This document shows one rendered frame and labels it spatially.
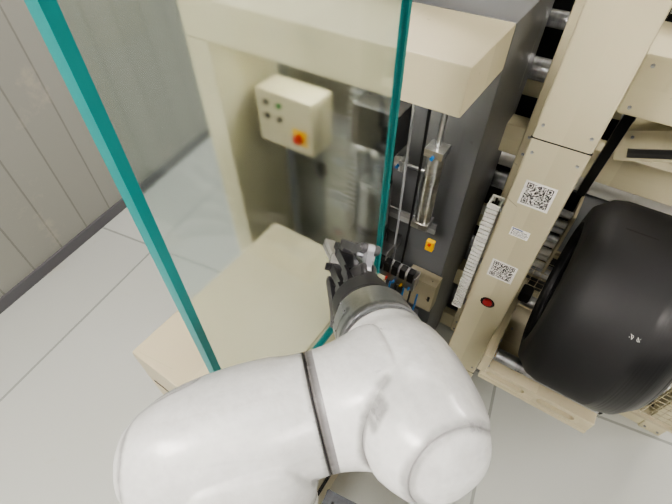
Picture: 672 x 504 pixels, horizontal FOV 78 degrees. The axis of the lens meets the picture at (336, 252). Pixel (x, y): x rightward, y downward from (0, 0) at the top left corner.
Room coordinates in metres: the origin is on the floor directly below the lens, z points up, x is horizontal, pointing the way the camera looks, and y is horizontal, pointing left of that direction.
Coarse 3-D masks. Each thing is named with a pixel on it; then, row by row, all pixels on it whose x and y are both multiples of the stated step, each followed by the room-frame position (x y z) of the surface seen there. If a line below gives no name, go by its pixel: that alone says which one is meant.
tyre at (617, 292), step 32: (608, 224) 0.74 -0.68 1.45; (640, 224) 0.73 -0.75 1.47; (576, 256) 0.69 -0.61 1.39; (608, 256) 0.65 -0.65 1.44; (640, 256) 0.64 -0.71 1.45; (544, 288) 0.88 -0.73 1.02; (576, 288) 0.61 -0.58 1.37; (608, 288) 0.58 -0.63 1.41; (640, 288) 0.57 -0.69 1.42; (544, 320) 0.59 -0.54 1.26; (576, 320) 0.54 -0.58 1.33; (608, 320) 0.53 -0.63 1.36; (640, 320) 0.51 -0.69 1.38; (544, 352) 0.53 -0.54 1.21; (576, 352) 0.50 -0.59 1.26; (608, 352) 0.48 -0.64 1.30; (640, 352) 0.46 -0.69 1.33; (544, 384) 0.51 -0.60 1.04; (576, 384) 0.46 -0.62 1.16; (608, 384) 0.43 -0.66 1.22; (640, 384) 0.42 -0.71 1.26
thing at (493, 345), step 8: (520, 288) 0.93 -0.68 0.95; (512, 304) 0.86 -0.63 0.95; (512, 312) 0.82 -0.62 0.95; (504, 320) 0.79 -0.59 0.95; (504, 328) 0.76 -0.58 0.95; (496, 336) 0.73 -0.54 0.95; (488, 344) 0.71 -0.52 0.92; (496, 344) 0.70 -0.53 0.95; (488, 352) 0.67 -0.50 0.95; (480, 360) 0.68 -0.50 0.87; (488, 360) 0.65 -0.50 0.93; (480, 368) 0.65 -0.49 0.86
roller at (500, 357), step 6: (498, 348) 0.70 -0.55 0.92; (498, 354) 0.67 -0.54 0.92; (504, 354) 0.67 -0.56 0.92; (510, 354) 0.67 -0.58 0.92; (498, 360) 0.66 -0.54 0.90; (504, 360) 0.66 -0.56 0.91; (510, 360) 0.65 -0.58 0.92; (516, 360) 0.65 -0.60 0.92; (510, 366) 0.64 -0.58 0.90; (516, 366) 0.63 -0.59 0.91; (522, 366) 0.63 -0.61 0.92; (522, 372) 0.62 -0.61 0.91; (552, 390) 0.56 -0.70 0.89; (564, 396) 0.54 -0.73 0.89; (576, 402) 0.52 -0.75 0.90; (588, 408) 0.50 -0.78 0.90
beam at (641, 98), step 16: (656, 48) 0.98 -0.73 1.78; (656, 64) 0.95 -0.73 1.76; (640, 80) 0.95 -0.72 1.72; (656, 80) 0.94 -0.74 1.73; (624, 96) 0.96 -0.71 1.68; (640, 96) 0.94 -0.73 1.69; (656, 96) 0.93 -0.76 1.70; (624, 112) 0.95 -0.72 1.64; (640, 112) 0.93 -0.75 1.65; (656, 112) 0.92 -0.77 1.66
